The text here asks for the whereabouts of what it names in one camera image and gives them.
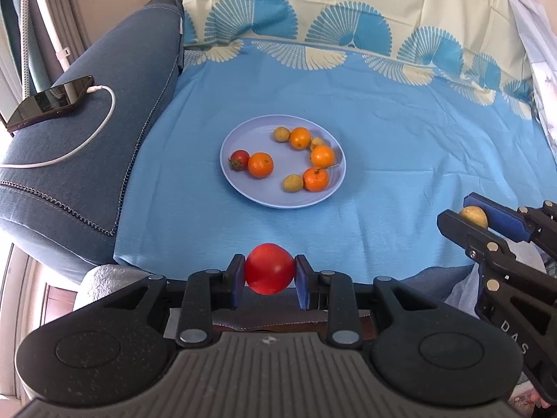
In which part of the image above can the tan longan fruit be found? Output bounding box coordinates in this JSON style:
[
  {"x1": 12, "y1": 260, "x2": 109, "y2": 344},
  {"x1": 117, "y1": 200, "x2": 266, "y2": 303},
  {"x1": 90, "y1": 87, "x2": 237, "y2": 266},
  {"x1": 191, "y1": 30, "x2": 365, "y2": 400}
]
[
  {"x1": 273, "y1": 126, "x2": 291, "y2": 142},
  {"x1": 309, "y1": 137, "x2": 325, "y2": 151},
  {"x1": 459, "y1": 206, "x2": 489, "y2": 229},
  {"x1": 282, "y1": 174, "x2": 304, "y2": 193}
]

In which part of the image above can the small red tomato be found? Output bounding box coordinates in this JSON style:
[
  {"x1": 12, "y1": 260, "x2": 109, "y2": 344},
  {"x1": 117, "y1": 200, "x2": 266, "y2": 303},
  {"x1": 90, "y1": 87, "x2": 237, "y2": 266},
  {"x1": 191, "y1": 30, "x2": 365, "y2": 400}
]
[{"x1": 245, "y1": 243, "x2": 296, "y2": 295}]

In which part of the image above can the orange mandarin with stem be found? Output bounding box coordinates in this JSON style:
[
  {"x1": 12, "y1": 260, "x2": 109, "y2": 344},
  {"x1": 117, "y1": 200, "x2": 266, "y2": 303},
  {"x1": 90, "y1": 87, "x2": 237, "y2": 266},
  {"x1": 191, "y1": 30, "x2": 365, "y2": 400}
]
[{"x1": 302, "y1": 165, "x2": 338, "y2": 193}]

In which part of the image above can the red tomato with stem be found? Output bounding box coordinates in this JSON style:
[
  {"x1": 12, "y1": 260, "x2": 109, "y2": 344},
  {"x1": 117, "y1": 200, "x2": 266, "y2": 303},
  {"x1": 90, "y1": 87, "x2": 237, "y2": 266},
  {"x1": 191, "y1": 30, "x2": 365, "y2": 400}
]
[{"x1": 228, "y1": 150, "x2": 250, "y2": 171}]

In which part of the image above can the lilac round plate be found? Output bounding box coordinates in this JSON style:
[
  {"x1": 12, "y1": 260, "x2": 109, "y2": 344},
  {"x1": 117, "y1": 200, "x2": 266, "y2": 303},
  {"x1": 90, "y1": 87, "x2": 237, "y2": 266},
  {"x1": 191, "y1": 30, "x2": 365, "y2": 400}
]
[{"x1": 220, "y1": 114, "x2": 346, "y2": 209}]

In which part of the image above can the blue patterned sofa cover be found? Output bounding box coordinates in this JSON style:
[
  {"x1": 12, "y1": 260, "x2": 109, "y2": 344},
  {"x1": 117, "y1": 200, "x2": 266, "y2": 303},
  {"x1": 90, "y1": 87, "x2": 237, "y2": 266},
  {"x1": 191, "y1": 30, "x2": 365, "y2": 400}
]
[{"x1": 114, "y1": 0, "x2": 556, "y2": 282}]

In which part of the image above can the dark blue sofa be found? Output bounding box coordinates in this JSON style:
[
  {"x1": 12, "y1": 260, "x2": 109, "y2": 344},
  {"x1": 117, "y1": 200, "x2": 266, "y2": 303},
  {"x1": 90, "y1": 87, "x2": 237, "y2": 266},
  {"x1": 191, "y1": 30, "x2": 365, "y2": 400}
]
[{"x1": 1, "y1": 0, "x2": 183, "y2": 283}]

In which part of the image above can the light floral cloth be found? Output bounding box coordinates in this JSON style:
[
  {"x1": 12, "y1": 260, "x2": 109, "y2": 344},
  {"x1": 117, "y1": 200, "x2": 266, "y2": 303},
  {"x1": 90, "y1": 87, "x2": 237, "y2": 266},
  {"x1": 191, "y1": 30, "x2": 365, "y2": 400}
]
[{"x1": 509, "y1": 0, "x2": 557, "y2": 157}]

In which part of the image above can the black smartphone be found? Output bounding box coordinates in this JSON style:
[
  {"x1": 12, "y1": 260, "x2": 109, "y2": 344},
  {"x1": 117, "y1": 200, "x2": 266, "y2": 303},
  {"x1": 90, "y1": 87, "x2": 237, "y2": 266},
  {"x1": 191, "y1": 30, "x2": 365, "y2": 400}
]
[{"x1": 5, "y1": 76, "x2": 94, "y2": 133}]

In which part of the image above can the grey curtain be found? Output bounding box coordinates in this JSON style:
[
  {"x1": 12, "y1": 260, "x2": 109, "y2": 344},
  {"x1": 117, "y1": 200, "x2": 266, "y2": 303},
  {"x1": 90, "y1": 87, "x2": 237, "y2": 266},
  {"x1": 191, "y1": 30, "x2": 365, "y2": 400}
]
[{"x1": 0, "y1": 0, "x2": 91, "y2": 96}]

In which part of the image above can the white charging cable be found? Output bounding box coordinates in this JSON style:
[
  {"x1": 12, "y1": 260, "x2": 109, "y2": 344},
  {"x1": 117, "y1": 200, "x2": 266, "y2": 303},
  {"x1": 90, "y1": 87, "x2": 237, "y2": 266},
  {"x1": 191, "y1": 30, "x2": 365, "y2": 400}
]
[{"x1": 0, "y1": 84, "x2": 117, "y2": 170}]

